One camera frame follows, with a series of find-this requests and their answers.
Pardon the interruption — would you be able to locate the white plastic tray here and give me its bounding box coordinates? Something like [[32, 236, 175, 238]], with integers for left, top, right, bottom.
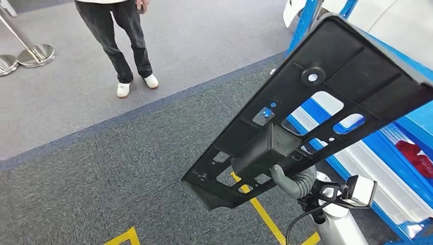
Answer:
[[291, 91, 433, 225]]

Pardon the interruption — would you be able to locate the black plastic panel part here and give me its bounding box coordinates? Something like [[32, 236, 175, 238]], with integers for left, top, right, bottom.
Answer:
[[181, 14, 433, 211]]

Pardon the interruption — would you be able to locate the yellow floor tape square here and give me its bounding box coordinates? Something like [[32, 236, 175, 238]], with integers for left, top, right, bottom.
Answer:
[[104, 226, 141, 245]]

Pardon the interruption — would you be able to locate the person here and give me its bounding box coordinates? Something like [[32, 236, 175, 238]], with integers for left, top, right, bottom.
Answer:
[[74, 0, 160, 99]]

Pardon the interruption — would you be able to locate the blue metal shelf rack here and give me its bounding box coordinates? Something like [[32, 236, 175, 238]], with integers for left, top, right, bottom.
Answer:
[[285, 0, 433, 245]]

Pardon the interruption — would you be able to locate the red item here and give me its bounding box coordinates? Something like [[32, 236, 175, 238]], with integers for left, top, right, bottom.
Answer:
[[396, 140, 433, 179]]

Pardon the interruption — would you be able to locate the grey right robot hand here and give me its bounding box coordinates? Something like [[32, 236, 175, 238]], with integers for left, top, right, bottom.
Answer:
[[270, 164, 318, 200]]

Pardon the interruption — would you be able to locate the chrome stanchion post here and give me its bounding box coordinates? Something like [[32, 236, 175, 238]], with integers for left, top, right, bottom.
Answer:
[[0, 7, 56, 68], [0, 55, 19, 77]]

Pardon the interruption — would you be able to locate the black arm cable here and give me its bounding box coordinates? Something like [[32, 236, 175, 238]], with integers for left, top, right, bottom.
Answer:
[[285, 202, 330, 245]]

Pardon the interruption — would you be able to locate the white car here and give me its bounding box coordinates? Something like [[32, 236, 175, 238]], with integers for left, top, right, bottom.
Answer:
[[282, 0, 433, 70]]

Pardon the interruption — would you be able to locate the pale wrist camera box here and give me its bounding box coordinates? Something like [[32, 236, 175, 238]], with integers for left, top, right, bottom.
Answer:
[[345, 175, 378, 208]]

